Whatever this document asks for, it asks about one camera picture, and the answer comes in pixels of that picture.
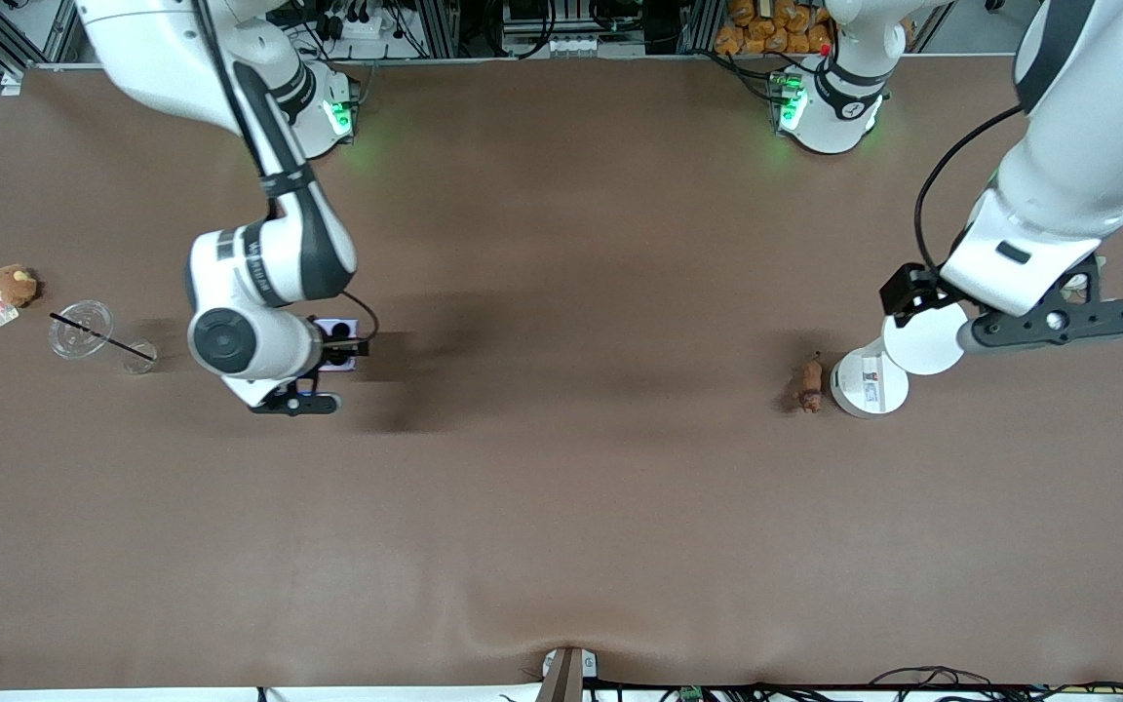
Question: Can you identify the lilac flip phone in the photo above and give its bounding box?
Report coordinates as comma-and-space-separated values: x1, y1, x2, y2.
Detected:
312, 318, 359, 372

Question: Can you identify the clear plastic cup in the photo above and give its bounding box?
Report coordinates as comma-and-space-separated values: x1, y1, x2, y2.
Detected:
47, 299, 159, 376

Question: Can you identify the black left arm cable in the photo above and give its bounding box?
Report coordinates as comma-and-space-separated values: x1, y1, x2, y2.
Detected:
914, 102, 1026, 276

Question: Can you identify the power strip with plugs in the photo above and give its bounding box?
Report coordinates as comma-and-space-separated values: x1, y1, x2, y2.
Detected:
313, 0, 389, 42

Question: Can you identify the black straw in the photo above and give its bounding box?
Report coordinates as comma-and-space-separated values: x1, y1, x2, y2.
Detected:
49, 311, 157, 363

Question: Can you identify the white round desk lamp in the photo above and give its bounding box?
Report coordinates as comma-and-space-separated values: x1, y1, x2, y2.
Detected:
830, 300, 972, 419

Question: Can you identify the brown lion statue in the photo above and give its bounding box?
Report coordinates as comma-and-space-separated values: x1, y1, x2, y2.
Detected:
794, 351, 828, 415

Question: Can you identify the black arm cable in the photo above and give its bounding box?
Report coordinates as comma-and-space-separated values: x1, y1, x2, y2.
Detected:
193, 0, 380, 344
914, 102, 1026, 276

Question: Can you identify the brown plush toy with tag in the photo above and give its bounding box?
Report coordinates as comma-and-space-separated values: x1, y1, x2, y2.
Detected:
0, 264, 42, 328

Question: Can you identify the white power strip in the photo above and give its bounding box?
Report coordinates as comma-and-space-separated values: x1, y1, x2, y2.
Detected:
544, 35, 623, 56

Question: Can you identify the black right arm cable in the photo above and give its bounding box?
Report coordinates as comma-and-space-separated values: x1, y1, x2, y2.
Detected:
193, 0, 380, 344

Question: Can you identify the aluminium frame profile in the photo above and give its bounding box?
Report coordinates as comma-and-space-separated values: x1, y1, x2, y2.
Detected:
678, 0, 723, 55
413, 0, 462, 59
0, 0, 85, 79

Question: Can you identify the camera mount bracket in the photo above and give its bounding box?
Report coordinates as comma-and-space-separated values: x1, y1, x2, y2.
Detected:
534, 646, 600, 702

